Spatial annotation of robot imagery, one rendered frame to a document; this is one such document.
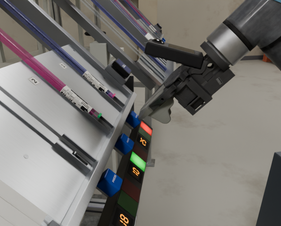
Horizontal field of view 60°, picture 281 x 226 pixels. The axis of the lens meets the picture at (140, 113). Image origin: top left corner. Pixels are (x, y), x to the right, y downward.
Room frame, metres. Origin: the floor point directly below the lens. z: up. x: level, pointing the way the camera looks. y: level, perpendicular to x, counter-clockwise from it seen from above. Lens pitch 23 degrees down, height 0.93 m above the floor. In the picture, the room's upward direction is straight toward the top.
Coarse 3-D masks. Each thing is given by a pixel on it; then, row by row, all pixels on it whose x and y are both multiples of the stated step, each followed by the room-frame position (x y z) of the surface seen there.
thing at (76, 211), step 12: (132, 96) 0.55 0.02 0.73; (120, 120) 0.42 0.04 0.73; (108, 144) 0.33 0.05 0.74; (108, 156) 0.30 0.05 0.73; (96, 168) 0.27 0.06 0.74; (84, 180) 0.26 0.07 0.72; (96, 180) 0.25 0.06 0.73; (84, 192) 0.22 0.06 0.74; (72, 204) 0.21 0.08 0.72; (84, 204) 0.21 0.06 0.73; (72, 216) 0.19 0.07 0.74
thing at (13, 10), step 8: (0, 0) 0.53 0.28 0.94; (8, 0) 0.54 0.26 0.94; (8, 8) 0.53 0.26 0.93; (16, 8) 0.54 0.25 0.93; (16, 16) 0.53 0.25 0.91; (24, 16) 0.53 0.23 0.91; (32, 24) 0.53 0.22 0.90; (40, 32) 0.52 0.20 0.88; (48, 40) 0.52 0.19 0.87; (56, 48) 0.52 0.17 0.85; (64, 56) 0.52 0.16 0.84; (72, 64) 0.51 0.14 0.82; (80, 72) 0.51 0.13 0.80
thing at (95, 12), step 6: (84, 0) 0.78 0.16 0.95; (90, 6) 0.78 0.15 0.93; (96, 12) 0.77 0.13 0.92; (102, 18) 0.77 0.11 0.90; (108, 24) 0.77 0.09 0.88; (114, 30) 0.77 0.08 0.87; (120, 36) 0.77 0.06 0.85; (126, 42) 0.76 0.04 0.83; (132, 48) 0.76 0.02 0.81; (138, 54) 0.76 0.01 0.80; (144, 60) 0.76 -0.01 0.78; (150, 66) 0.75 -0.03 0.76; (156, 72) 0.75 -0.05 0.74
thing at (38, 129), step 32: (64, 64) 0.50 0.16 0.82; (0, 96) 0.30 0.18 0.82; (32, 96) 0.34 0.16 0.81; (64, 96) 0.40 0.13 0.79; (96, 96) 0.48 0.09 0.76; (0, 128) 0.26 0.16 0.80; (32, 128) 0.29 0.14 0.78; (64, 128) 0.33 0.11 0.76; (96, 128) 0.38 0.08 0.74; (0, 160) 0.22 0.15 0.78; (32, 160) 0.24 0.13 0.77; (64, 160) 0.27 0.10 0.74; (32, 192) 0.21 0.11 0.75; (64, 192) 0.23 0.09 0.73
